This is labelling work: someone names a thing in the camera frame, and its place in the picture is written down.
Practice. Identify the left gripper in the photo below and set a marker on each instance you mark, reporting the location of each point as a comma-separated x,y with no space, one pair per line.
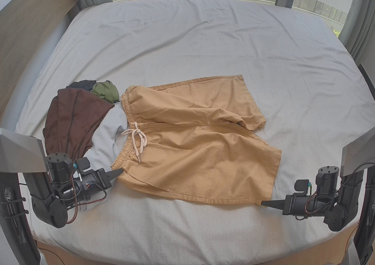
93,183

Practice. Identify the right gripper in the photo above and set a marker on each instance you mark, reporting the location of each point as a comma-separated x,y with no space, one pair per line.
298,205

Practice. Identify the tan shorts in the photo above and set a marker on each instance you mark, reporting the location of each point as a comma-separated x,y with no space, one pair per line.
199,140

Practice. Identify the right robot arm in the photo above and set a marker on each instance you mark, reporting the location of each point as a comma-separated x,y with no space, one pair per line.
351,199

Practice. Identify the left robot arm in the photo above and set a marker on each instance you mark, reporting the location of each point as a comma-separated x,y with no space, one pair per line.
38,193

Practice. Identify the bed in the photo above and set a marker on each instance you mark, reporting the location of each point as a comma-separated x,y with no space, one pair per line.
219,38

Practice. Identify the pale blue garment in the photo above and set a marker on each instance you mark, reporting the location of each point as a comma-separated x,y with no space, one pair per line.
110,129

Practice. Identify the brown garment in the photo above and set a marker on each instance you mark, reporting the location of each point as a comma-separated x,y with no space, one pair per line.
73,117

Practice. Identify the green garment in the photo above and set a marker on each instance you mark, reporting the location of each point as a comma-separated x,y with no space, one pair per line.
105,91

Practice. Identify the dark blue garment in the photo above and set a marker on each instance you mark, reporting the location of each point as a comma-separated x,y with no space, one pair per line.
80,85

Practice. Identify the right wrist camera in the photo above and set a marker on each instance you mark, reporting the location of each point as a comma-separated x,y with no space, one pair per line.
302,186

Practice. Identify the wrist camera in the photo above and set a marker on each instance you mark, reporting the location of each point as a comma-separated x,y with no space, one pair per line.
302,186
82,164

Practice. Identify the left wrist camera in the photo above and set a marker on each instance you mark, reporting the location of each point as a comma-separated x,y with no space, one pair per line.
82,164

